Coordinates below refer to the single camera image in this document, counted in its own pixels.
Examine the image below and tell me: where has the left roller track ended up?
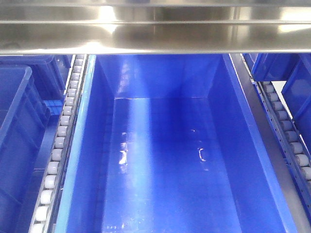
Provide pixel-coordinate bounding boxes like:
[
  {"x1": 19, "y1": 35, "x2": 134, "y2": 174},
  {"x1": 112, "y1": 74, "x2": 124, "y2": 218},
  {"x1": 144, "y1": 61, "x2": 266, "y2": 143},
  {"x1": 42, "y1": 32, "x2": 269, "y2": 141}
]
[{"x1": 28, "y1": 54, "x2": 89, "y2": 233}]

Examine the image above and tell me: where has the large blue center bin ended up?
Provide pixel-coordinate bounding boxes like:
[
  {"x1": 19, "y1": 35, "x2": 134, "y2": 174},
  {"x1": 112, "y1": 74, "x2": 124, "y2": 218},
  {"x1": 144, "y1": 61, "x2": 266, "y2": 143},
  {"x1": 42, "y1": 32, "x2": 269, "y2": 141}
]
[{"x1": 55, "y1": 54, "x2": 298, "y2": 233}]

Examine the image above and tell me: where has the roller track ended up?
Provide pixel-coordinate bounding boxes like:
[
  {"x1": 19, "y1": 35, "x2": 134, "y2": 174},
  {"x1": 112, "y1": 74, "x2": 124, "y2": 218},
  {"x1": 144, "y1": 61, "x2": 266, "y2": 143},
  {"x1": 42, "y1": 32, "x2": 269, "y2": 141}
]
[
  {"x1": 28, "y1": 54, "x2": 89, "y2": 233},
  {"x1": 240, "y1": 53, "x2": 311, "y2": 200}
]

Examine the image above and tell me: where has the blue bin at right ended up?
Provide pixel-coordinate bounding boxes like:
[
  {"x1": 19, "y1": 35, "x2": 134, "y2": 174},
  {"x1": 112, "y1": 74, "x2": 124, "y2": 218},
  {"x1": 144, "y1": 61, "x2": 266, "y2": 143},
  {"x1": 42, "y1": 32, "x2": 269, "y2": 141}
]
[{"x1": 282, "y1": 53, "x2": 311, "y2": 149}]

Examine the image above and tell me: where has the blue bin at left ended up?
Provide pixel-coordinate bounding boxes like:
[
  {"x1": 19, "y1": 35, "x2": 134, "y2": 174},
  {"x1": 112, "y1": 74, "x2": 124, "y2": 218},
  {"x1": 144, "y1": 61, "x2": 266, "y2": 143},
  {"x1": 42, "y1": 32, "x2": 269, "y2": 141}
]
[{"x1": 0, "y1": 65, "x2": 50, "y2": 233}]

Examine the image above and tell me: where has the right roller track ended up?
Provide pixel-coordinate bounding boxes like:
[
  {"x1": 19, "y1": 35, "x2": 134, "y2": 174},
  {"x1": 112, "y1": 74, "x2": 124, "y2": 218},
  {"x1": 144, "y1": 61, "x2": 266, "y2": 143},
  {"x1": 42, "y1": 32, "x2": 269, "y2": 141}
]
[{"x1": 240, "y1": 53, "x2": 311, "y2": 200}]

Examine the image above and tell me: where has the steel shelf beam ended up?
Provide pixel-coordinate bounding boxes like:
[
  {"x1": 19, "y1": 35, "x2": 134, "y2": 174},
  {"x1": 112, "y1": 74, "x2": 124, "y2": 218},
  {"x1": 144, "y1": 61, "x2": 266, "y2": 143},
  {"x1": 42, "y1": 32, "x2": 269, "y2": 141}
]
[{"x1": 0, "y1": 0, "x2": 311, "y2": 55}]

